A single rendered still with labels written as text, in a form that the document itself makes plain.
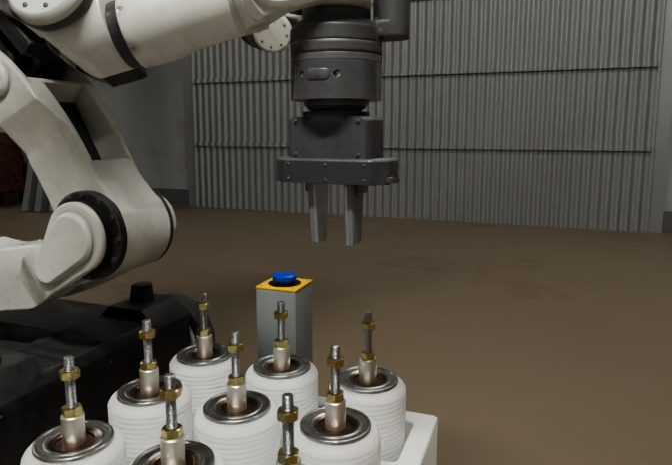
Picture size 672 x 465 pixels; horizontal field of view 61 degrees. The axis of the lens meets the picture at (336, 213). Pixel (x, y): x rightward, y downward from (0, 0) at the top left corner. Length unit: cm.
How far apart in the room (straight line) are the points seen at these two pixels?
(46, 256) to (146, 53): 49
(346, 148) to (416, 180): 312
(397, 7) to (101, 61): 28
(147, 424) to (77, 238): 34
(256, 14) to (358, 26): 9
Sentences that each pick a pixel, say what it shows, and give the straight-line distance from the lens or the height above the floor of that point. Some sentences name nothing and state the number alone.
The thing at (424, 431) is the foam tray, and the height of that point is 18.
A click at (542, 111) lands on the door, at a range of 353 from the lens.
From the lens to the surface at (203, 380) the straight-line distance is 80.
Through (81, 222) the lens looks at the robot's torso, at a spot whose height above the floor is 42.
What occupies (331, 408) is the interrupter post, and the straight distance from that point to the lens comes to 62.
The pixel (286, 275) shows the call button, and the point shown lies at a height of 33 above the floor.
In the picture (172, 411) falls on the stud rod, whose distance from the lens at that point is 57.
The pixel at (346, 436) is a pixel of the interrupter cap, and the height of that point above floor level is 25.
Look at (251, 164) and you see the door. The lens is 409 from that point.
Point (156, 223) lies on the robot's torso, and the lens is 99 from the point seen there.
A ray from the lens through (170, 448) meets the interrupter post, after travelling 58.
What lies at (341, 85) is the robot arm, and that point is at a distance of 52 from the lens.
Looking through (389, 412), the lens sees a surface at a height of 23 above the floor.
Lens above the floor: 56
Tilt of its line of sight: 8 degrees down
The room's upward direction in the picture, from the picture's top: straight up
